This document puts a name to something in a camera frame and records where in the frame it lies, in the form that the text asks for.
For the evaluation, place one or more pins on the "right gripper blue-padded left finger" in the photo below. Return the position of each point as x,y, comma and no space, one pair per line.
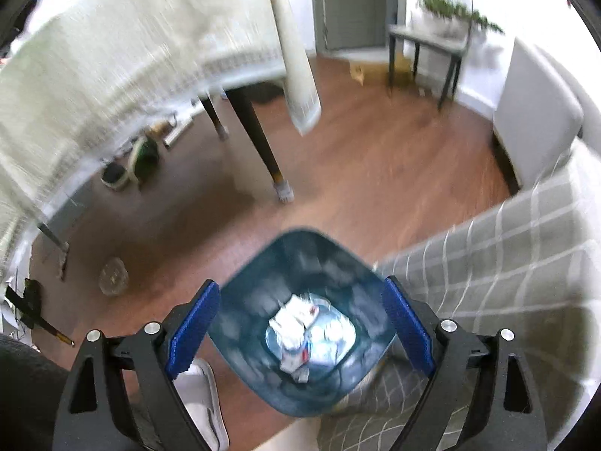
94,412

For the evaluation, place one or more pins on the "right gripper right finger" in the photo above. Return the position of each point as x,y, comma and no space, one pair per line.
505,412

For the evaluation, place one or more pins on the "white paper ball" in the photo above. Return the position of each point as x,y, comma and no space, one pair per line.
291,328

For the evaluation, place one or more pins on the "dark teal trash bin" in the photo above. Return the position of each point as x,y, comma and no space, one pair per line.
350,335

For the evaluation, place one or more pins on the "white slipper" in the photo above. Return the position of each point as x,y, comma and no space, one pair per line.
197,389

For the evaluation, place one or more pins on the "grey checked tablecloth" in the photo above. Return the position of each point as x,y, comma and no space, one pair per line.
532,265

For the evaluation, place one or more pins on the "black table leg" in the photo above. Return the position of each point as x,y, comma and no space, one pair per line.
243,109
220,128

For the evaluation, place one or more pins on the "grey armchair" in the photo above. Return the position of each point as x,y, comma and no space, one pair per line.
541,111

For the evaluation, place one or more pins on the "flat cardboard box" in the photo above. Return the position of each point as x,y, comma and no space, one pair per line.
377,73

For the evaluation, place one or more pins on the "beige patterned tablecloth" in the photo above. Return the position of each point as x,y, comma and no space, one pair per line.
102,70

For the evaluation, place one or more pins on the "potted green plant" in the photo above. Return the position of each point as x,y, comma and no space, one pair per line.
460,18

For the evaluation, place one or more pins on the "grey door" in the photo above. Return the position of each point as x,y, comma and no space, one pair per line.
347,25

